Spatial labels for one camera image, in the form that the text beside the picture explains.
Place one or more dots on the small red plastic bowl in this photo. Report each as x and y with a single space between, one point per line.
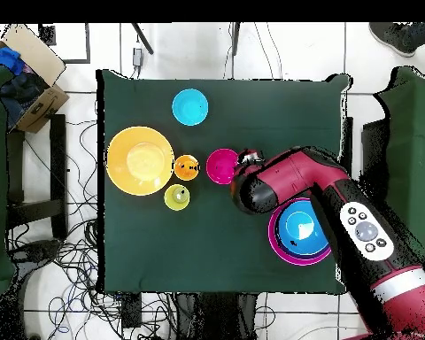
219 166

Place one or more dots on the medium blue plastic bowl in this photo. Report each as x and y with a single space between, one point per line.
301 230

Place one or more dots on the large pink plastic bowl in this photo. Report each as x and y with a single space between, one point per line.
274 248

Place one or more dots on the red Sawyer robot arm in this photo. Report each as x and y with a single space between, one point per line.
340 212

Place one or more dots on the orange plastic cup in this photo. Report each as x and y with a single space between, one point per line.
185 173

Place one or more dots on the small light blue bowl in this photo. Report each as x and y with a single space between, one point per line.
191 106

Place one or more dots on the yellow plastic cup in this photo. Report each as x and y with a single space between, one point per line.
171 200

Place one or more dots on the large orange plastic bowl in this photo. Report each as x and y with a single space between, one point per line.
138 163

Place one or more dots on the black tripod leg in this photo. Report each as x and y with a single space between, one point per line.
143 39
235 37

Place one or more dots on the dark green tablecloth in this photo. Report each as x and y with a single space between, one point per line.
145 248

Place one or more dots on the grey power adapter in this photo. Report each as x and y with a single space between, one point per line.
137 56

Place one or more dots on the black power strip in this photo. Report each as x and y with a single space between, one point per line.
131 311

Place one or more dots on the person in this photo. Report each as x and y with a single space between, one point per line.
400 37

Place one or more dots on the dark fabric bundle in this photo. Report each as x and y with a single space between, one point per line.
21 92

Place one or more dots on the cardboard box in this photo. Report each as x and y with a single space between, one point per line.
32 49

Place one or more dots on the bright blue cloth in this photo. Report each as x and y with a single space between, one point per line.
3 58

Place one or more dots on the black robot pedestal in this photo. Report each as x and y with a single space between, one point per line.
216 315

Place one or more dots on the black metal frame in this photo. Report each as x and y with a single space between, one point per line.
58 159

